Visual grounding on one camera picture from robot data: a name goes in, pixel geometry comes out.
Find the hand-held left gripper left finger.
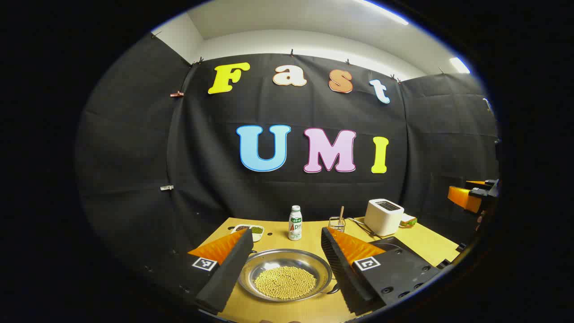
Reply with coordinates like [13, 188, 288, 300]
[135, 228, 255, 315]

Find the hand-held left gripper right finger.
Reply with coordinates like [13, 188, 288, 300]
[320, 227, 442, 317]

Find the black induction cooktop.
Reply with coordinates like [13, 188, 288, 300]
[368, 236, 453, 270]

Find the heap of yellow soybeans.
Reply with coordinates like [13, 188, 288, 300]
[254, 266, 317, 300]

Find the stainless steel pot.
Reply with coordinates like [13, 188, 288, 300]
[238, 248, 341, 304]

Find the white divided dish of beans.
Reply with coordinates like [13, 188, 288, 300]
[230, 224, 265, 243]

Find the white toaster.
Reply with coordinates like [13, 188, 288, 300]
[364, 199, 404, 237]

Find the white drink bottle green label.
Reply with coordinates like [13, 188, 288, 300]
[288, 205, 303, 241]

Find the black toaster power cable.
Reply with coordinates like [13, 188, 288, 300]
[348, 218, 382, 238]

